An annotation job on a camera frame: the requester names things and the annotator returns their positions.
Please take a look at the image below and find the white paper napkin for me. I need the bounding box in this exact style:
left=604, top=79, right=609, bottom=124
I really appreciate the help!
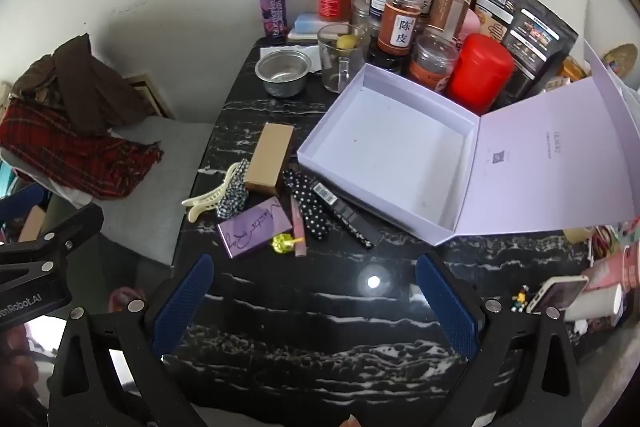
left=260, top=44, right=326, bottom=74

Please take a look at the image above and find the pink bottle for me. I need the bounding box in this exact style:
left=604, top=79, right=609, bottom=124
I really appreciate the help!
left=462, top=9, right=484, bottom=44

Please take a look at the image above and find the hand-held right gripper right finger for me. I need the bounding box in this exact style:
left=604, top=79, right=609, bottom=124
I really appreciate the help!
left=416, top=252, right=586, bottom=427

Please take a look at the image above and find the clear glass mug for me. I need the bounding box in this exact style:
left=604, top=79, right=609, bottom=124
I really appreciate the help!
left=316, top=23, right=369, bottom=94

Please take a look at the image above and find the tan rectangular cardboard box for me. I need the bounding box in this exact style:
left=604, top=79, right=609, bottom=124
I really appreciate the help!
left=243, top=123, right=295, bottom=196

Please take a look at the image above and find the slim black barcode box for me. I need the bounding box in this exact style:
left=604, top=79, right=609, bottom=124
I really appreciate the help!
left=310, top=177, right=385, bottom=250

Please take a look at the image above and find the tall jar with brown label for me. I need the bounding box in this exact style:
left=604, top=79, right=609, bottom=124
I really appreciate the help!
left=427, top=0, right=474, bottom=38

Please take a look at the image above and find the pink container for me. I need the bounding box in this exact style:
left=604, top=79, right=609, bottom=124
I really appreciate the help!
left=582, top=241, right=640, bottom=293

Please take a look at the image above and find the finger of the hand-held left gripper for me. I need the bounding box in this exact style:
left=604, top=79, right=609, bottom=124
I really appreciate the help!
left=0, top=183, right=47, bottom=228
left=0, top=202, right=105, bottom=280

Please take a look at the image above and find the blue white sponge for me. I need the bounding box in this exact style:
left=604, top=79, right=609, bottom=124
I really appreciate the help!
left=292, top=13, right=332, bottom=40

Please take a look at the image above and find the purple makeup palette box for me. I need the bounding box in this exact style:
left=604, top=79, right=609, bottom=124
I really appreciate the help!
left=217, top=196, right=293, bottom=259

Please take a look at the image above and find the lavender gift box with lid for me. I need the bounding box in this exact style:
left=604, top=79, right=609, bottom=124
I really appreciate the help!
left=296, top=42, right=640, bottom=248

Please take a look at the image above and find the woven round ornament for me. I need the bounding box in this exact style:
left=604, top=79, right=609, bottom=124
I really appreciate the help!
left=600, top=44, right=639, bottom=78

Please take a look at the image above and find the purple drink can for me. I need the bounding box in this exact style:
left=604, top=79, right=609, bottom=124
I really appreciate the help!
left=257, top=0, right=289, bottom=46

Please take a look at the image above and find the small metal bowl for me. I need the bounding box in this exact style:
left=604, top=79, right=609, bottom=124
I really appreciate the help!
left=255, top=48, right=313, bottom=98

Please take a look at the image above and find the red plastic canister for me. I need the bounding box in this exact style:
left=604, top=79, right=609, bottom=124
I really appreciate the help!
left=445, top=33, right=516, bottom=116

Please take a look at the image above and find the black printed food pouch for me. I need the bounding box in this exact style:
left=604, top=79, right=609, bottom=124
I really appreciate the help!
left=472, top=0, right=580, bottom=110

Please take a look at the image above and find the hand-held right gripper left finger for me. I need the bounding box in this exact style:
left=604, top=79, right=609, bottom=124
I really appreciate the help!
left=47, top=253, right=216, bottom=427

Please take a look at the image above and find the brown clothing pile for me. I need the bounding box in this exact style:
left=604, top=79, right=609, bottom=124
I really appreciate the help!
left=10, top=33, right=152, bottom=138

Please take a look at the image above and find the black white gingham scrunchie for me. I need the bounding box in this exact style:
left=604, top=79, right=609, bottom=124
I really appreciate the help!
left=216, top=158, right=251, bottom=220

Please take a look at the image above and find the white cup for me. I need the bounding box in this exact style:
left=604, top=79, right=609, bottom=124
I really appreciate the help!
left=565, top=283, right=624, bottom=323

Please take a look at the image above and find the grey seat cushion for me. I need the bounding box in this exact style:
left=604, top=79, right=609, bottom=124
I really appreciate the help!
left=97, top=116, right=217, bottom=266

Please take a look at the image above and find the green lollipop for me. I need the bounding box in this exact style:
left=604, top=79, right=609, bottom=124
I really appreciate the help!
left=270, top=234, right=306, bottom=256

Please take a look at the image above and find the red plaid cloth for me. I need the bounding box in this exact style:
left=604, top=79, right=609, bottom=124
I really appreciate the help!
left=0, top=99, right=164, bottom=200

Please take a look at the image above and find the small clear glass jar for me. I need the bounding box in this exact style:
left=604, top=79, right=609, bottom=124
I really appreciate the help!
left=352, top=0, right=383, bottom=36

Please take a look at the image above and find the cream hair claw clip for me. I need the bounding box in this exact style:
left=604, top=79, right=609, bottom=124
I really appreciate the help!
left=181, top=162, right=242, bottom=223

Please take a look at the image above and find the white smartphone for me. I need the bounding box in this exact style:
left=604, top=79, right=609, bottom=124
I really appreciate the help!
left=525, top=275, right=590, bottom=316

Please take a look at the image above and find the black polka-dot scrunchie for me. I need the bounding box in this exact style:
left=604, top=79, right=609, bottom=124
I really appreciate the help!
left=282, top=168, right=331, bottom=241

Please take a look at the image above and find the pink slim packet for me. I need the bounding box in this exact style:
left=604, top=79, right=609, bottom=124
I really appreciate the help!
left=290, top=194, right=310, bottom=258

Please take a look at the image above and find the tall jar orange label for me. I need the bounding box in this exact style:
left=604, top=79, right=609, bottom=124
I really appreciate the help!
left=377, top=0, right=425, bottom=58

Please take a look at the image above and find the cream picture frame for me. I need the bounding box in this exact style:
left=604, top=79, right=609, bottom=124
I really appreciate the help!
left=122, top=74, right=174, bottom=120

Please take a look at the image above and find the small toy figure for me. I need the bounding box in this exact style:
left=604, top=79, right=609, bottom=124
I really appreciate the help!
left=510, top=285, right=530, bottom=313

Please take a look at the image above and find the pink slipper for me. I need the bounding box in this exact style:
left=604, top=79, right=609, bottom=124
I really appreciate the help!
left=107, top=287, right=151, bottom=316

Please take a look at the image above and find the dark jar with black lid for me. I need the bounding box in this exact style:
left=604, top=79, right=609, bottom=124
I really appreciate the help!
left=366, top=42, right=408, bottom=76

